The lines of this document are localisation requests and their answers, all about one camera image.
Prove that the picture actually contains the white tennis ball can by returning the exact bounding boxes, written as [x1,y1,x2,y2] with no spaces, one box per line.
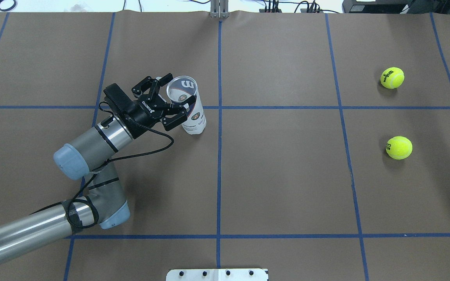
[166,75,207,135]

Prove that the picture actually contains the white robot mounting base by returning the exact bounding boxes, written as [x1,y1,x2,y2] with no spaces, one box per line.
[166,268,269,281]

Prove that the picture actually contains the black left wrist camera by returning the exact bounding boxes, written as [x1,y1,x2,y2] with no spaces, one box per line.
[103,83,135,114]

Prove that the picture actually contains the grey silver left robot arm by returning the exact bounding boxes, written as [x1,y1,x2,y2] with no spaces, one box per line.
[0,73,200,264]

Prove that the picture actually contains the black cables on bench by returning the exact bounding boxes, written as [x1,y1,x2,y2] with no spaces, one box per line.
[259,0,341,14]

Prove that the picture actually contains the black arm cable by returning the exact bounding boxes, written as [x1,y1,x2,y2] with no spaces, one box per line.
[30,101,175,229]

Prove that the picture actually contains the yellow tennis ball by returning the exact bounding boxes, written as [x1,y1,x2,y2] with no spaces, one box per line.
[385,136,413,160]
[380,66,405,89]

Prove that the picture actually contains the aluminium frame post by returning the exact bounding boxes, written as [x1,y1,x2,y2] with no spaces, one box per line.
[209,0,230,19]

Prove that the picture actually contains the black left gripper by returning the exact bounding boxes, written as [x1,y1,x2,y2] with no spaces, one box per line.
[123,73,196,138]

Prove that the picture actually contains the black equipment box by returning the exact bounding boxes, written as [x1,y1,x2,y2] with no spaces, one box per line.
[341,0,450,14]

